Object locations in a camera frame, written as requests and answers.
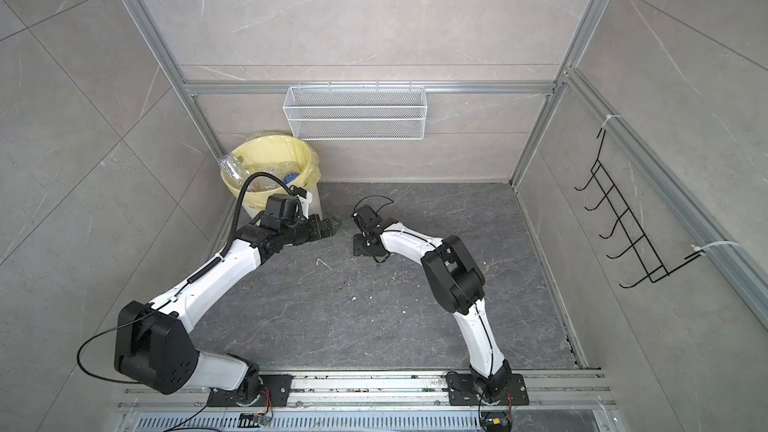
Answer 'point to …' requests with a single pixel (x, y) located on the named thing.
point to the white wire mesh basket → (354, 113)
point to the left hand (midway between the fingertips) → (330, 219)
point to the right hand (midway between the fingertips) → (362, 246)
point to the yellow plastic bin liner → (291, 159)
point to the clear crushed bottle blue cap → (234, 169)
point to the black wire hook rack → (641, 248)
